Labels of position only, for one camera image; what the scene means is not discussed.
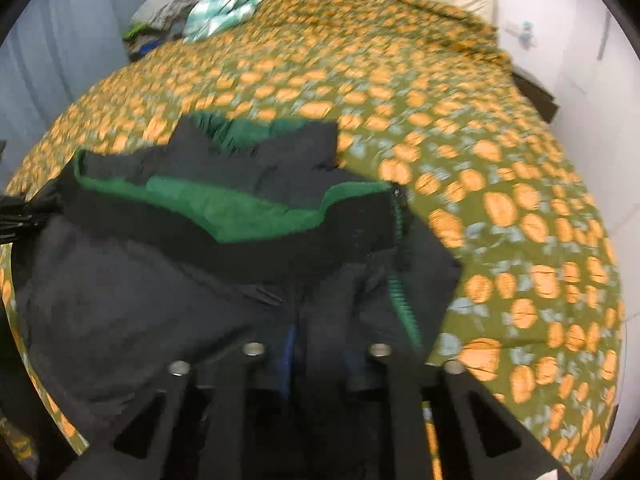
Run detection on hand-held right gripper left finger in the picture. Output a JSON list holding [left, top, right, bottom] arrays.
[[65, 341, 297, 480]]

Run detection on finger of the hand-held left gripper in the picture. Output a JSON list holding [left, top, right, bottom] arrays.
[[0, 182, 63, 247]]

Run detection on dark wooden nightstand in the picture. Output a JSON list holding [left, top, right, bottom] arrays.
[[512, 67, 559, 124]]

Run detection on black jacket with green lining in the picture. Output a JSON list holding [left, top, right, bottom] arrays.
[[10, 112, 463, 480]]

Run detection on blue wall sticker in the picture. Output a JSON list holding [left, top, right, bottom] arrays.
[[505, 20, 539, 51]]

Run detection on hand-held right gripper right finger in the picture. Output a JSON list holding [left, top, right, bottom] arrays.
[[344, 342, 576, 480]]

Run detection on blue-grey curtain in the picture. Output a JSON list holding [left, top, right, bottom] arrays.
[[0, 0, 172, 147]]

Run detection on teal checkered cloth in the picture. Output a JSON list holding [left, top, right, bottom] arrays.
[[182, 0, 264, 44]]

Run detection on green blanket with orange print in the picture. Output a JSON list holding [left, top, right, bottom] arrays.
[[0, 0, 626, 480]]

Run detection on grey clothes pile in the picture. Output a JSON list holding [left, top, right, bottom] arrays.
[[122, 0, 202, 59]]

